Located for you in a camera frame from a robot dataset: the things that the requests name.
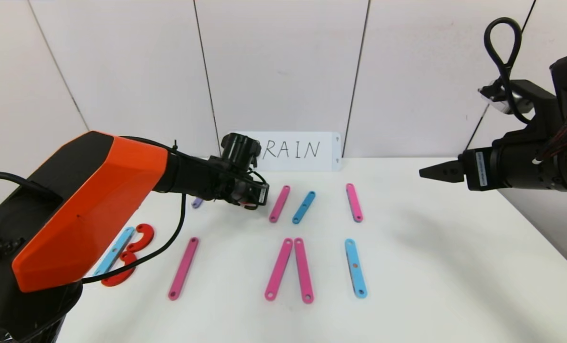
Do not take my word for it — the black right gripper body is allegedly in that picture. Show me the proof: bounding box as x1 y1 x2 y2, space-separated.
458 139 557 192

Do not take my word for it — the pink plastic bar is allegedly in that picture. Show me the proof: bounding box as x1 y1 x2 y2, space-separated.
265 238 294 302
269 185 291 223
294 238 314 304
346 183 363 223
168 237 199 301

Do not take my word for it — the white sign reading BRAIN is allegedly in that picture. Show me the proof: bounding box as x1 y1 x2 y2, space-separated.
256 131 342 172

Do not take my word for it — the blue bar with orange dot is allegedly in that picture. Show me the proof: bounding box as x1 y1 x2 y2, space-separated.
345 239 368 299

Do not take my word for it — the blue plastic bar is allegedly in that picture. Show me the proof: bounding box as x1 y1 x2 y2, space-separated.
292 191 316 224
93 226 135 278

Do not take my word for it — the red curved plastic piece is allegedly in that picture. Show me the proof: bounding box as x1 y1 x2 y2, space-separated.
101 251 138 287
126 223 155 253

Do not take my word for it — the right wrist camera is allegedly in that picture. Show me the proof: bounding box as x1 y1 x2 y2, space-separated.
477 80 549 116

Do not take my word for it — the black right arm cable loop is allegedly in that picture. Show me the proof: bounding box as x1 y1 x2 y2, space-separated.
484 18 535 125

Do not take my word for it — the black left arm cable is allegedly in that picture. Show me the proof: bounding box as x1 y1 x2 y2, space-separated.
81 193 188 285

